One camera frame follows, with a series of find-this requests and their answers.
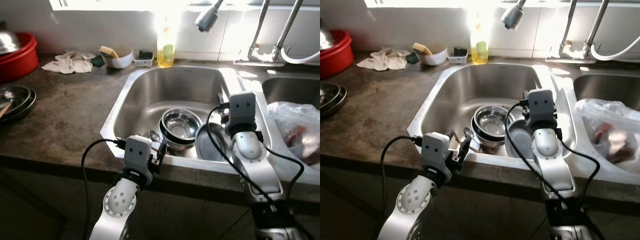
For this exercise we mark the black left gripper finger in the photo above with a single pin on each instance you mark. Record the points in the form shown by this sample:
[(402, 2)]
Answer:
[(163, 146), (466, 143)]

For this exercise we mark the round stainless steel plate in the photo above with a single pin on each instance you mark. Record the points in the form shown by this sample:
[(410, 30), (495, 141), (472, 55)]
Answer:
[(520, 145), (212, 145)]

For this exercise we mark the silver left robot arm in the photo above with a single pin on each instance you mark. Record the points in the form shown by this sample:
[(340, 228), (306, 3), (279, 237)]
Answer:
[(412, 200), (119, 200)]

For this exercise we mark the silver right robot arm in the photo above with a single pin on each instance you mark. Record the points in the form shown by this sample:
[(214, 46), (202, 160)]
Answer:
[(557, 165), (260, 165)]

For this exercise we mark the steel spoon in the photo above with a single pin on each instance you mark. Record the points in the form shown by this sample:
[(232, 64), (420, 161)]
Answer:
[(154, 136), (467, 132)]

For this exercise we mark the stainless steel double sink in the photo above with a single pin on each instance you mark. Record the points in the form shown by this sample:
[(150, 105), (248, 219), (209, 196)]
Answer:
[(165, 87), (475, 85)]

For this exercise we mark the small white scrubber tray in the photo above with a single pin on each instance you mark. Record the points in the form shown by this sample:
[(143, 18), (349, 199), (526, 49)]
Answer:
[(143, 59), (458, 56)]

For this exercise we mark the white ceramic bowl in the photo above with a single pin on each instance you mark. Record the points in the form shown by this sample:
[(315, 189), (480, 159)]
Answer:
[(434, 58), (120, 61)]

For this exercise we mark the yellow dish soap bottle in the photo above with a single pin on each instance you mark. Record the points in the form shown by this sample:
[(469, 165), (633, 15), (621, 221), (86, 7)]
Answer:
[(479, 49), (165, 52)]

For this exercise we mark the green scouring pad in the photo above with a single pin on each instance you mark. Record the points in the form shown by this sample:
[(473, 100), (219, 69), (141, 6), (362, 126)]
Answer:
[(412, 58), (98, 60)]

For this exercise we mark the yellow dish sponge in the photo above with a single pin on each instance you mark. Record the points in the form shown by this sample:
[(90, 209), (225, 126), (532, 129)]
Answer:
[(421, 48), (108, 51)]

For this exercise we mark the white dish cloth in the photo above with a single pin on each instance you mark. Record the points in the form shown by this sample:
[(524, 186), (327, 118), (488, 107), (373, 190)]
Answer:
[(382, 60), (67, 62)]

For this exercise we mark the wide steel plate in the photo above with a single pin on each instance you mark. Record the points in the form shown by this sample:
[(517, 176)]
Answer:
[(31, 107), (342, 102)]

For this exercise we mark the clear plastic bag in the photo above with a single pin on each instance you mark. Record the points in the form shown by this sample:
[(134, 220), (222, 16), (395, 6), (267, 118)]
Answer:
[(607, 122), (295, 125)]

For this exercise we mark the chrome sink faucet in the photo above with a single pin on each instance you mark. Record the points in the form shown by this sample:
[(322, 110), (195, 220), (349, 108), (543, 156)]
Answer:
[(260, 52), (572, 50)]

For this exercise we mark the grey faucet spray head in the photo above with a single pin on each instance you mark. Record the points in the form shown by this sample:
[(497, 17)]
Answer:
[(513, 16), (207, 19)]

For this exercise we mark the shallow steel dish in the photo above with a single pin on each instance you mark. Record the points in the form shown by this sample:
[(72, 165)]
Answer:
[(15, 97), (327, 94)]

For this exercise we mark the round red plastic basin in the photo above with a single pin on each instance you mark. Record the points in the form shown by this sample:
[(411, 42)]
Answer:
[(335, 57), (17, 62)]

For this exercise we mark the upturned large steel bowl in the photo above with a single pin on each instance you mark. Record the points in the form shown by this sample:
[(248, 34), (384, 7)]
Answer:
[(326, 40), (7, 42)]

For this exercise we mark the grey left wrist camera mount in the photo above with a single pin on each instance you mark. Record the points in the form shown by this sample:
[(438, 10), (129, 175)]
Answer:
[(137, 152), (435, 149)]

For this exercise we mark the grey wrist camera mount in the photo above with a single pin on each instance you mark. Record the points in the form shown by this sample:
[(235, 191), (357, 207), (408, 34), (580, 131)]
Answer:
[(435, 149), (137, 152), (242, 111), (541, 107)]

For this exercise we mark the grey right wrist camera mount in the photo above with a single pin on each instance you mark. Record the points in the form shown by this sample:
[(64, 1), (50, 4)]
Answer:
[(242, 111), (541, 107)]

